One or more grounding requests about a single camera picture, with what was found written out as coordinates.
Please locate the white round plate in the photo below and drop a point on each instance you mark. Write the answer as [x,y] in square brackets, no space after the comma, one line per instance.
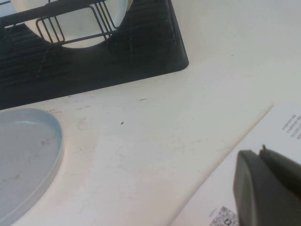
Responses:
[77,26]

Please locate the green round plate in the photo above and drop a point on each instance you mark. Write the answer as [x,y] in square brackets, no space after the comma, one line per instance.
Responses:
[129,4]

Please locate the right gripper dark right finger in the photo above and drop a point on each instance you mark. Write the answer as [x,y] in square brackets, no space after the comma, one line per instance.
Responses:
[282,188]

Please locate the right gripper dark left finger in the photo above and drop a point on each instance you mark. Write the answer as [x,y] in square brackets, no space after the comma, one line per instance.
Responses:
[244,179]

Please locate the black plastic drain tray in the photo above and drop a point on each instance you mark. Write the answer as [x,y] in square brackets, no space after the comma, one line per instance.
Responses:
[117,70]

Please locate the white printed paper sheet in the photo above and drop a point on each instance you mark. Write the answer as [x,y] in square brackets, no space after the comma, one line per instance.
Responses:
[270,127]

